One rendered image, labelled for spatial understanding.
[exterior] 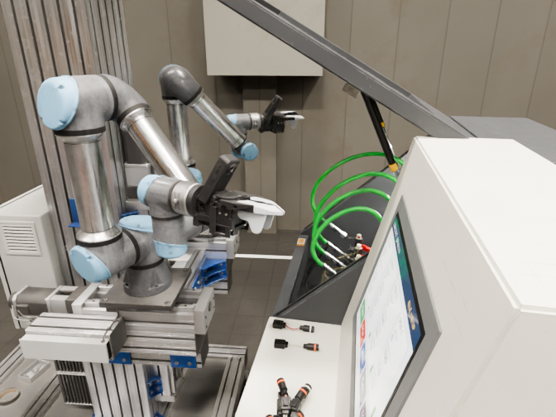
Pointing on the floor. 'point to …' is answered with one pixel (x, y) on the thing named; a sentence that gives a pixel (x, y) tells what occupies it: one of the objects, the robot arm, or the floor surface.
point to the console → (477, 278)
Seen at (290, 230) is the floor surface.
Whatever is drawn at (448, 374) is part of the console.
